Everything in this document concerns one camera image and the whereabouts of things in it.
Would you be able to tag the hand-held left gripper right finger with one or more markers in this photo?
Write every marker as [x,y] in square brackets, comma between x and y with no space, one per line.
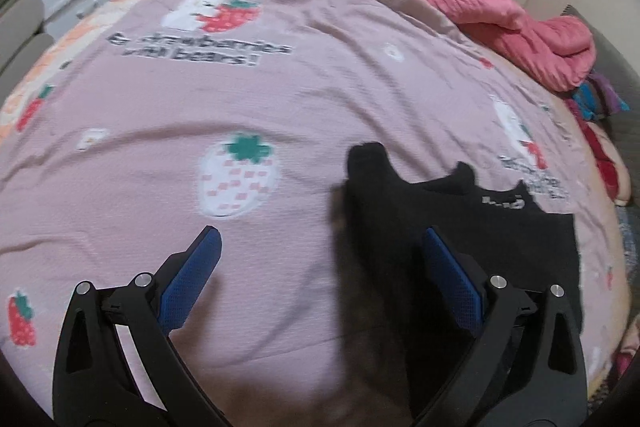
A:
[452,279]

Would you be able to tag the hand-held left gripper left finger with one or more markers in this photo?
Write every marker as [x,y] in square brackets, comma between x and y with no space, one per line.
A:
[192,272]

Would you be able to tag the red cloth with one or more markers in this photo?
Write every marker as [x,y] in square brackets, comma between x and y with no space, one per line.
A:
[602,152]

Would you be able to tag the pink strawberry printed blanket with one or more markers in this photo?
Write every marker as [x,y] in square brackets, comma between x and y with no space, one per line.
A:
[300,107]

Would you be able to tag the colourful striped cloth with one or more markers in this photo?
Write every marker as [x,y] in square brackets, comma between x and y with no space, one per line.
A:
[597,97]

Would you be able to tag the grey headboard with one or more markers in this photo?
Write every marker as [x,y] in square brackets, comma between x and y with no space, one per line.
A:
[620,52]

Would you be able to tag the grey chair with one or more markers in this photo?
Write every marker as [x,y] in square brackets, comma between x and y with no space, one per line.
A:
[22,32]

